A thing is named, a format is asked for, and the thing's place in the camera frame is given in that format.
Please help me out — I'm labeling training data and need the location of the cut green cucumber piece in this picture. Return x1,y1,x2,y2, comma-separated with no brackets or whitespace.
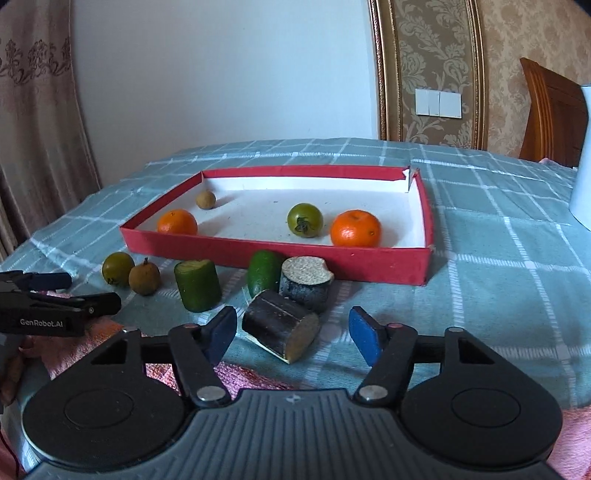
173,259,222,313

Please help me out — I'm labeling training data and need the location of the dark sugarcane piece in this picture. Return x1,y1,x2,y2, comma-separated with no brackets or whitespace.
242,290,320,364
280,256,335,313

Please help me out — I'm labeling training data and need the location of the smooth green tomato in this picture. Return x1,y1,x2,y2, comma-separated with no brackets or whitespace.
102,252,135,287

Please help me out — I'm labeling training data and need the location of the brown longan with stem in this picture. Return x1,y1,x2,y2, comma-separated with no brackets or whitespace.
128,258,161,296

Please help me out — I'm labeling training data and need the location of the whole small green cucumber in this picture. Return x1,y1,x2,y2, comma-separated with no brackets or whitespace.
247,250,284,298

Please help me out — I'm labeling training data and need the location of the large orange mandarin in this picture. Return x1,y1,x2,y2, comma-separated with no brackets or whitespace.
329,210,382,248

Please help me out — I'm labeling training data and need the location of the small orange mandarin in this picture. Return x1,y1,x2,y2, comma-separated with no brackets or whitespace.
156,209,198,235

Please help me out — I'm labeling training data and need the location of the round brown longan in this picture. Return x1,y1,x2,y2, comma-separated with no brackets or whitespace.
195,190,216,210

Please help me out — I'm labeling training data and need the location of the green tomato with stem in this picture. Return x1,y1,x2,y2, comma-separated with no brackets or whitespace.
287,203,324,238

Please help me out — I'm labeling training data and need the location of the person right hand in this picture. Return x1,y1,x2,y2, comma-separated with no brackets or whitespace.
1,336,42,407

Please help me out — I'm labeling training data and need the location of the pink towel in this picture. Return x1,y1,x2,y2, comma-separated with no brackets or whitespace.
22,331,315,479

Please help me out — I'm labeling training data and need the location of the beige patterned curtain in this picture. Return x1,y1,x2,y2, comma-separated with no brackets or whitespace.
1,1,101,258

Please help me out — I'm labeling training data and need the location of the red cardboard tray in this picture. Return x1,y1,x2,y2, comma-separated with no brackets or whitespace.
120,165,434,286

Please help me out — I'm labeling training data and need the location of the green plaid bedsheet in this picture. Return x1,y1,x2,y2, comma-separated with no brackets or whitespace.
0,137,591,480

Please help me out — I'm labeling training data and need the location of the white electric kettle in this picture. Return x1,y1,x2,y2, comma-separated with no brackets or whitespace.
569,84,591,230

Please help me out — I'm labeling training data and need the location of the white wall switch panel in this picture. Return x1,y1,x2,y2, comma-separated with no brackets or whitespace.
415,89,463,119

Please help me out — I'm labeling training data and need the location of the gold ornate wall frame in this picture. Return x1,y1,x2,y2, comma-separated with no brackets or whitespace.
368,1,488,150

